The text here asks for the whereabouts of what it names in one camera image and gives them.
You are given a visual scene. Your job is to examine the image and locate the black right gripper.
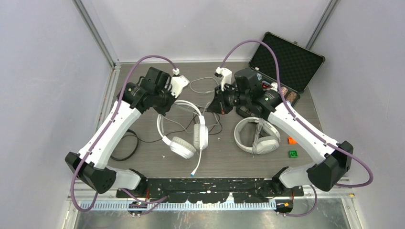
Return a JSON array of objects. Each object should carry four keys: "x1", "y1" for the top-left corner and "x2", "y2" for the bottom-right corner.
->
[{"x1": 208, "y1": 83, "x2": 250, "y2": 115}]

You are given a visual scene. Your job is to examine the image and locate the white headphone cable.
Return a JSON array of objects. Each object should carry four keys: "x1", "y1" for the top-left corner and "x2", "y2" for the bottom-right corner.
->
[{"x1": 164, "y1": 76, "x2": 224, "y2": 177}]

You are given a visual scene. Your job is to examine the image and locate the grey headphone cable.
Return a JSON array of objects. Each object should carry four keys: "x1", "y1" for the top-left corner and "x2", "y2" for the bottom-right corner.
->
[{"x1": 251, "y1": 118, "x2": 266, "y2": 156}]

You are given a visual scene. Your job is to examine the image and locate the small white headphones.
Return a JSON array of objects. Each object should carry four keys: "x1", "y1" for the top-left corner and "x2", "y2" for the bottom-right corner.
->
[{"x1": 156, "y1": 100, "x2": 210, "y2": 160}]

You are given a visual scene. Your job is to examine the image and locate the large white grey headphones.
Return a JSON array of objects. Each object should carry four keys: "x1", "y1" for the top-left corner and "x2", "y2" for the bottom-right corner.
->
[{"x1": 234, "y1": 117, "x2": 281, "y2": 155}]

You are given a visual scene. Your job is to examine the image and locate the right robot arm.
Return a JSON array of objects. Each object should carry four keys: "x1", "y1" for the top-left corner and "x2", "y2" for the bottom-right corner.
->
[{"x1": 208, "y1": 67, "x2": 353, "y2": 196}]

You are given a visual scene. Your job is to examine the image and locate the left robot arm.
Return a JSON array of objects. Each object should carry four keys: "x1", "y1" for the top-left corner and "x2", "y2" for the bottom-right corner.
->
[{"x1": 65, "y1": 67, "x2": 189, "y2": 198}]

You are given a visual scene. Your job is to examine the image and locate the black headphones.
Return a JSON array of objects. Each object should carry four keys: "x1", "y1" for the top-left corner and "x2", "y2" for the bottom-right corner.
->
[{"x1": 110, "y1": 129, "x2": 140, "y2": 162}]

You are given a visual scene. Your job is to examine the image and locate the orange curved plastic piece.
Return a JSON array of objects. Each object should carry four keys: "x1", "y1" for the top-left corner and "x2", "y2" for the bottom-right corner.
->
[{"x1": 288, "y1": 136, "x2": 297, "y2": 145}]

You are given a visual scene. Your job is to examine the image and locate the green lego brick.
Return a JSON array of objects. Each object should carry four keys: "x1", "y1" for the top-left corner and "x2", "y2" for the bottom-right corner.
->
[{"x1": 288, "y1": 150, "x2": 298, "y2": 158}]

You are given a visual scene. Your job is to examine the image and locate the black poker chip case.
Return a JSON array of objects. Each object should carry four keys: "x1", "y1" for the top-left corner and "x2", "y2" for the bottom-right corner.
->
[{"x1": 231, "y1": 32, "x2": 325, "y2": 117}]

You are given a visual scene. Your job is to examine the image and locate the black headphone cable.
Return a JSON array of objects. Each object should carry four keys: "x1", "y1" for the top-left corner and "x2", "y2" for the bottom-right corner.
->
[{"x1": 138, "y1": 107, "x2": 223, "y2": 144}]

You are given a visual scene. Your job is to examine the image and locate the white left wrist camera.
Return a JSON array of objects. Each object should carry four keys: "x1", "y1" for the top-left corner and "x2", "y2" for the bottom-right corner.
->
[{"x1": 170, "y1": 68, "x2": 190, "y2": 98}]

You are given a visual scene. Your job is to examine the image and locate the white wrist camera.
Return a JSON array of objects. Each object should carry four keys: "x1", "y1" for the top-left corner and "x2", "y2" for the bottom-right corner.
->
[
  {"x1": 214, "y1": 67, "x2": 232, "y2": 91},
  {"x1": 170, "y1": 68, "x2": 190, "y2": 98}
]

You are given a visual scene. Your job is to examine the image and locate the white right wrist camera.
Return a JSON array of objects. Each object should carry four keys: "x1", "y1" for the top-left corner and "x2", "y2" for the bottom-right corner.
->
[{"x1": 214, "y1": 67, "x2": 232, "y2": 91}]

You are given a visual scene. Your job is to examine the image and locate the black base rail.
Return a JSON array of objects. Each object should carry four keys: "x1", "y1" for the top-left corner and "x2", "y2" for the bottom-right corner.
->
[{"x1": 129, "y1": 178, "x2": 304, "y2": 203}]

